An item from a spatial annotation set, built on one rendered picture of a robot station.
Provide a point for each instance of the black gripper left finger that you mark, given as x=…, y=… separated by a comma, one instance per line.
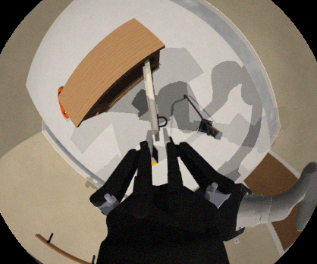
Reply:
x=107, y=197

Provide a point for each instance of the yellow tape measure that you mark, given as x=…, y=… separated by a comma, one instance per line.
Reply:
x=155, y=158

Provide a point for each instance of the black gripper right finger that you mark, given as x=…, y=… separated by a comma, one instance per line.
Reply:
x=216, y=187

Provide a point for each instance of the orange spirit level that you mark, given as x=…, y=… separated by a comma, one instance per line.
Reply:
x=62, y=109

